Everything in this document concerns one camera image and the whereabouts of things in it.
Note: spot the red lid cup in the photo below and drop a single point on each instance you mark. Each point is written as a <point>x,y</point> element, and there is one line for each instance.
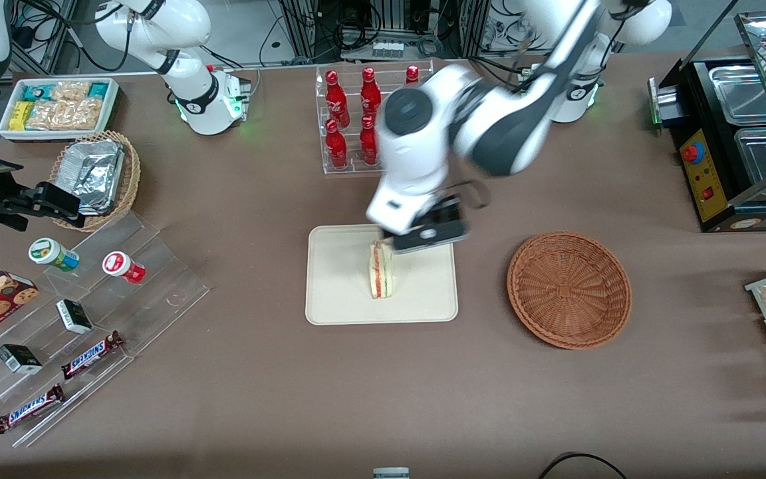
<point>120,266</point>

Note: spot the green lid cup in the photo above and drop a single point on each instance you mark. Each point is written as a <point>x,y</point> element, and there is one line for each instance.
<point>50,253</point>

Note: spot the black hot food case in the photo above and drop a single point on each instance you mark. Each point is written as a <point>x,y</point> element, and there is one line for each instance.
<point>705,196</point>

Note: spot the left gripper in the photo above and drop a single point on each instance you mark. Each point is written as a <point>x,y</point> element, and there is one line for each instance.
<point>444,213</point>

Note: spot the red emergency button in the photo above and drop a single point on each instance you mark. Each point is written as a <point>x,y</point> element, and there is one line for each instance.
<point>692,153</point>

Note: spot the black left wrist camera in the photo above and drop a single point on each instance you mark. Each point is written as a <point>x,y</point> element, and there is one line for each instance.
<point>436,229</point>

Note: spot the clear acrylic stepped display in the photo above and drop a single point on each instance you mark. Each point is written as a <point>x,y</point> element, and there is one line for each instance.
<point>157,293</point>

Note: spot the yellow snack packet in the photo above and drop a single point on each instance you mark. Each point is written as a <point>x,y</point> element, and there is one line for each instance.
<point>20,115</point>

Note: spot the cream plastic tray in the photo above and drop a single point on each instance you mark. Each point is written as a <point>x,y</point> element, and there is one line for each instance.
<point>423,293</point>

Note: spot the clear cracker bag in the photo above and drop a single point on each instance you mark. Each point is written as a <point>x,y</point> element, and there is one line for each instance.
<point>64,114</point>
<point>70,90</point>

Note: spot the light wicker basket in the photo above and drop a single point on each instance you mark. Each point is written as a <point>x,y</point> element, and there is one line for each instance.
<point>131,176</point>

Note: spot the clear acrylic bottle rack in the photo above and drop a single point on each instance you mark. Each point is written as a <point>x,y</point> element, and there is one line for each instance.
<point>356,167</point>

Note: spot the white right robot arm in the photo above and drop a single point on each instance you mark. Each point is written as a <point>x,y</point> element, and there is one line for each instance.
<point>190,26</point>

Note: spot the small black box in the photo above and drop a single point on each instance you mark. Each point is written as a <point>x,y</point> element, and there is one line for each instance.
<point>74,317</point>
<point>18,359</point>

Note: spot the white snack bin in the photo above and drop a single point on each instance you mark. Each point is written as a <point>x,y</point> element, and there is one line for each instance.
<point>114,100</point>

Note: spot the white power strip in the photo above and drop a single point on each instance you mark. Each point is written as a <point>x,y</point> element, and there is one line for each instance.
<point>387,49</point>

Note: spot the triangle sandwich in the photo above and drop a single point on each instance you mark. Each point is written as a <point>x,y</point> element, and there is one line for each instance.
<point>382,273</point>

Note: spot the red cola bottle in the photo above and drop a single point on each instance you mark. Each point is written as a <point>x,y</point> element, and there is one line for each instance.
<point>336,148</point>
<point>370,98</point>
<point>367,145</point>
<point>336,100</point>
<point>412,73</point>

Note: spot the small grey object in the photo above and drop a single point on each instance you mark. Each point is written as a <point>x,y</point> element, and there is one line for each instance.
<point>391,474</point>

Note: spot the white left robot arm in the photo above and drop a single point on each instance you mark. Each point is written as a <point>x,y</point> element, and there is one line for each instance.
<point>496,126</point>

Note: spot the aluminium foil containers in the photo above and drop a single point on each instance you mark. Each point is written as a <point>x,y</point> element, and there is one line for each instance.
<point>94,173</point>

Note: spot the snickers bar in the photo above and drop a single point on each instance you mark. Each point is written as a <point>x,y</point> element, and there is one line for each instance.
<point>29,409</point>
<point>90,356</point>

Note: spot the brown wicker basket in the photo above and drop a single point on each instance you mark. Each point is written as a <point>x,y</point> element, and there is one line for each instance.
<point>569,289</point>

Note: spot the teal snack packet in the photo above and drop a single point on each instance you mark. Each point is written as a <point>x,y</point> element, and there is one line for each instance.
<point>98,90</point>
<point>36,93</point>

